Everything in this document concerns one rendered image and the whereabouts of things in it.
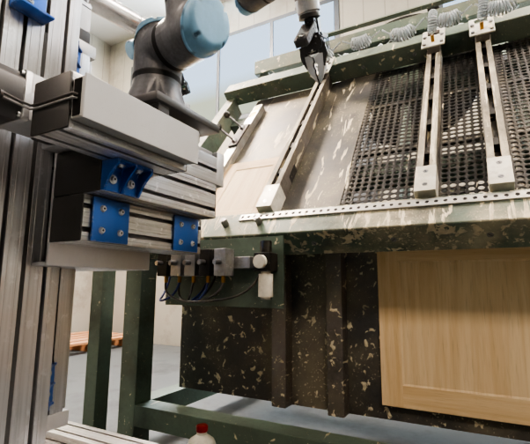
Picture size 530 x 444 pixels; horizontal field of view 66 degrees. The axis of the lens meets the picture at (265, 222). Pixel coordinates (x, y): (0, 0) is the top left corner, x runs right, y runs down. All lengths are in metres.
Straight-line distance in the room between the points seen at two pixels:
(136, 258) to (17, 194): 0.29
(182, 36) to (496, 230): 0.92
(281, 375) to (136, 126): 1.15
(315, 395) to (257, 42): 3.87
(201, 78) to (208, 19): 4.09
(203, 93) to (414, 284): 3.87
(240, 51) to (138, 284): 3.53
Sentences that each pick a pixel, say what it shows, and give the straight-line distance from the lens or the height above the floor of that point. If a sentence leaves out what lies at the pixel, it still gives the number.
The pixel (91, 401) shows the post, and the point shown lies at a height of 0.23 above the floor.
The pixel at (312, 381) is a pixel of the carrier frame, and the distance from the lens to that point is 1.64.
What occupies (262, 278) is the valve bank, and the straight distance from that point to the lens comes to 1.32.
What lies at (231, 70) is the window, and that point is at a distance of 4.82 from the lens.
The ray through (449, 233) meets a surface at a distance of 1.26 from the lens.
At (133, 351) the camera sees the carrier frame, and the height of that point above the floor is 0.38.
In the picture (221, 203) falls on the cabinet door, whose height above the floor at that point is 0.98.
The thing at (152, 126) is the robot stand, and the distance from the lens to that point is 0.75.
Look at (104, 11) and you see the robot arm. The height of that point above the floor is 1.57.
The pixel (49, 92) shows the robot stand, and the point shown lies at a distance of 0.73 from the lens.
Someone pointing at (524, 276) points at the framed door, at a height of 0.68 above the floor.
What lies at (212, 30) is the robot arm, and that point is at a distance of 0.97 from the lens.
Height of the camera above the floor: 0.64
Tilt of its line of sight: 9 degrees up
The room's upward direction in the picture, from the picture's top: straight up
